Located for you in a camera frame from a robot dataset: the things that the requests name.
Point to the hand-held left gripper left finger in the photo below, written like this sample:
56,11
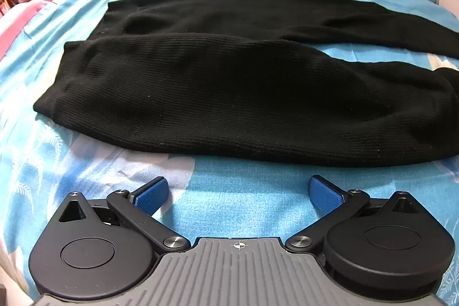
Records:
152,193

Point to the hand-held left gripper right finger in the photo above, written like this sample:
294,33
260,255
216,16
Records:
324,193

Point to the black knit pants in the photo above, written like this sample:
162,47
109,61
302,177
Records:
215,94

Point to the blue floral bed sheet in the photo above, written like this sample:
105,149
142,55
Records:
233,195

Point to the pink fleece blanket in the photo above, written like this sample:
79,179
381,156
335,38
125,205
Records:
18,26

